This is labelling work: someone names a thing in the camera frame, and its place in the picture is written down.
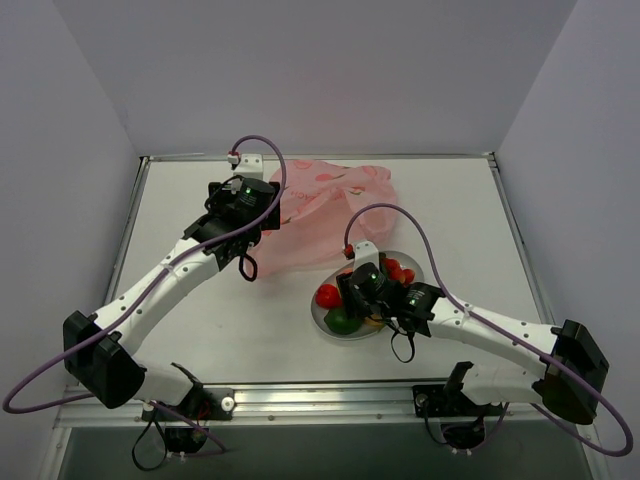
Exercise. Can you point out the green fake lime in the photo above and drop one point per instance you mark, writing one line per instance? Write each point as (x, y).
(339, 322)

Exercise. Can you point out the white oval plate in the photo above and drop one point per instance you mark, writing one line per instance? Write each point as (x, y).
(364, 330)

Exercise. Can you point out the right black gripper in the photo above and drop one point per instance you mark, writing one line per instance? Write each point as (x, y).
(347, 298)

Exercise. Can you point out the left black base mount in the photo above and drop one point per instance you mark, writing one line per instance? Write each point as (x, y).
(203, 403)

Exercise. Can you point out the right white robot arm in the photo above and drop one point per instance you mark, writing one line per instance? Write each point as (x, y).
(560, 367)

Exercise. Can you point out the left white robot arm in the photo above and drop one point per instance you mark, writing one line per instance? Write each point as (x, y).
(101, 347)

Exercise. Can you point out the red yellow fake pear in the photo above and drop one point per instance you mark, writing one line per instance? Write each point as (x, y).
(328, 297)

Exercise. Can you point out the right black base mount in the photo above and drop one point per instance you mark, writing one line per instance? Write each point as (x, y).
(432, 401)

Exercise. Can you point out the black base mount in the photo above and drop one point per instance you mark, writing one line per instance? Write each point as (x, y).
(432, 401)
(203, 403)

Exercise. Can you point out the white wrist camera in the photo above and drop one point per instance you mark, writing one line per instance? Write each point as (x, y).
(361, 254)
(246, 165)

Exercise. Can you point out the orange fake peach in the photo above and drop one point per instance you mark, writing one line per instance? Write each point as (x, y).
(374, 323)

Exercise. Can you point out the red green fake fruit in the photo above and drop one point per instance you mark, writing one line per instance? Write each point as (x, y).
(397, 272)

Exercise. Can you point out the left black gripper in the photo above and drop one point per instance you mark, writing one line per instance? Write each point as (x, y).
(273, 212)

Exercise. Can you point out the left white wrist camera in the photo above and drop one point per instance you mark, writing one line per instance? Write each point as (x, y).
(246, 165)

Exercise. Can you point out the aluminium front rail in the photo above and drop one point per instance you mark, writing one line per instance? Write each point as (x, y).
(360, 402)

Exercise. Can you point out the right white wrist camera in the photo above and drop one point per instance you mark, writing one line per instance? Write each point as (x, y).
(361, 254)

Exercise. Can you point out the pink plastic bag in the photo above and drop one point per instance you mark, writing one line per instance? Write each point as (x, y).
(319, 200)

